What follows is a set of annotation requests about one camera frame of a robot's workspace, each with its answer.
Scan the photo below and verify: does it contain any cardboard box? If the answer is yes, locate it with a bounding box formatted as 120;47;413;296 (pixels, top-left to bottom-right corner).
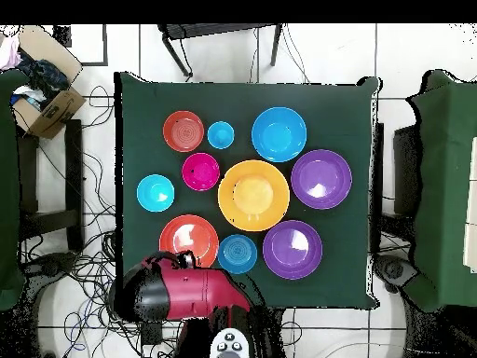
10;24;88;140

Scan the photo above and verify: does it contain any magenta bowl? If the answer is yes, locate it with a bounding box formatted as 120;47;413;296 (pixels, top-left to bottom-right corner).
181;152;222;192

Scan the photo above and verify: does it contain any black bench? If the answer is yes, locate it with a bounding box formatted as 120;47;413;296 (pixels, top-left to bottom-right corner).
16;118;86;253

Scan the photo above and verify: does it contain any green cloth covered table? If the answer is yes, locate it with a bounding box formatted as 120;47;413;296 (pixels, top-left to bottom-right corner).
405;69;477;314
0;68;29;312

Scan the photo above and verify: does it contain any black metal chair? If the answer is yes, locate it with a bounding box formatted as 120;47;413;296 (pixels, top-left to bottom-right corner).
157;22;284;79

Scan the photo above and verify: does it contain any blue cup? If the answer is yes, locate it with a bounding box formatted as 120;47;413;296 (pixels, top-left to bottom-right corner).
206;120;236;151

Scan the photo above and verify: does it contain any black power adapter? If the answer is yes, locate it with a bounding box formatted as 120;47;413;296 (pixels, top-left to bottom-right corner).
140;320;164;346

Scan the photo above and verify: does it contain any pale pink cloth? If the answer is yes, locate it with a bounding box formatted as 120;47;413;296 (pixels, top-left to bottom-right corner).
0;34;23;72

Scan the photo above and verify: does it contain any glossy red bowl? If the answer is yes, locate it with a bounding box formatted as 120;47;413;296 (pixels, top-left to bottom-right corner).
158;213;220;269

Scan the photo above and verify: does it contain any dark blue cloth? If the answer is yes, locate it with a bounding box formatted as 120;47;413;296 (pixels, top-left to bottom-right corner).
16;49;72;102

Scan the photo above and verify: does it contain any blue bowl with ring pattern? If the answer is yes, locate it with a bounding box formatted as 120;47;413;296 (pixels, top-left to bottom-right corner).
216;233;259;276

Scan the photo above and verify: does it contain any dark green tablecloth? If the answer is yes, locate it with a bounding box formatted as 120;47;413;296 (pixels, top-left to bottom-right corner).
113;70;383;310

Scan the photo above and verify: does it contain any black floor box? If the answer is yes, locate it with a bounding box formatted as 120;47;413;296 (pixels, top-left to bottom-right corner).
52;24;73;48

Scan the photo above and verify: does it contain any purple bowl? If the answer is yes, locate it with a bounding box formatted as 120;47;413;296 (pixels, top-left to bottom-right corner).
262;219;324;281
290;148;353;211

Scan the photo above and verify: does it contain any large blue bowl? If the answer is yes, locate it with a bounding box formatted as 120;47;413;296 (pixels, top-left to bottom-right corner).
251;106;308;164

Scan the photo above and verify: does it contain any white box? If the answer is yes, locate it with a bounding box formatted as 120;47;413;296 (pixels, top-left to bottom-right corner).
462;136;477;273

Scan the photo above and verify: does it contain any dark grey pedestal foot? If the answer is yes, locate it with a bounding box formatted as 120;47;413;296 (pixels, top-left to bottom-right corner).
21;251;81;279
373;255;420;294

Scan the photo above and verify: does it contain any orange bowl with ring pattern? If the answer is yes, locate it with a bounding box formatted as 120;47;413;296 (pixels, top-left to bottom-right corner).
162;110;206;154

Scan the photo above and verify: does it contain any tangle of black cables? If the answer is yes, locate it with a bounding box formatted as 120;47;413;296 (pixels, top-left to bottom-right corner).
18;85;198;358

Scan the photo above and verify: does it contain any cyan ribbed bowl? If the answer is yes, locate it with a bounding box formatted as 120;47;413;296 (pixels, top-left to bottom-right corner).
136;173;176;213

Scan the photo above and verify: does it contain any large orange bowl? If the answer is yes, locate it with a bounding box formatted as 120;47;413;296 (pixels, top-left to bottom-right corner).
217;159;291;233

